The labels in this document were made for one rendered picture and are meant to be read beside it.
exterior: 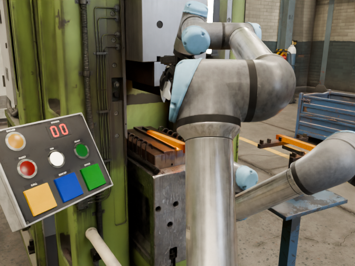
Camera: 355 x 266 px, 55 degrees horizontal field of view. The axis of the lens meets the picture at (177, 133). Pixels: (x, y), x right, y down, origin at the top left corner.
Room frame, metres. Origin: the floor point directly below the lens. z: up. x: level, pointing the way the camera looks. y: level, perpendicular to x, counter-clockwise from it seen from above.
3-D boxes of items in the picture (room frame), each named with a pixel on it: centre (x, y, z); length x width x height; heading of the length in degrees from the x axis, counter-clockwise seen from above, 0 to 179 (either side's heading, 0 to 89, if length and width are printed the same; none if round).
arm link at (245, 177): (1.09, -0.22, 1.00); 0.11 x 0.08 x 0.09; 32
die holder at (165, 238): (1.63, 0.08, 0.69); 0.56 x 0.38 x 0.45; 32
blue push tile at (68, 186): (0.97, 0.33, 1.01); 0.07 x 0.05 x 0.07; 147
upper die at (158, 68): (1.59, 0.12, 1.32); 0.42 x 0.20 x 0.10; 32
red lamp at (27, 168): (0.91, 0.43, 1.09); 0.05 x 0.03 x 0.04; 122
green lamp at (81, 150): (1.08, 0.32, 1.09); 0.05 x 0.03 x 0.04; 122
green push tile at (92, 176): (1.06, 0.28, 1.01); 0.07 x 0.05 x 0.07; 147
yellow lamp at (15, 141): (0.94, 0.46, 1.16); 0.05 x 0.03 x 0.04; 122
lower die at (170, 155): (1.59, 0.12, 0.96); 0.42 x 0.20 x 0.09; 32
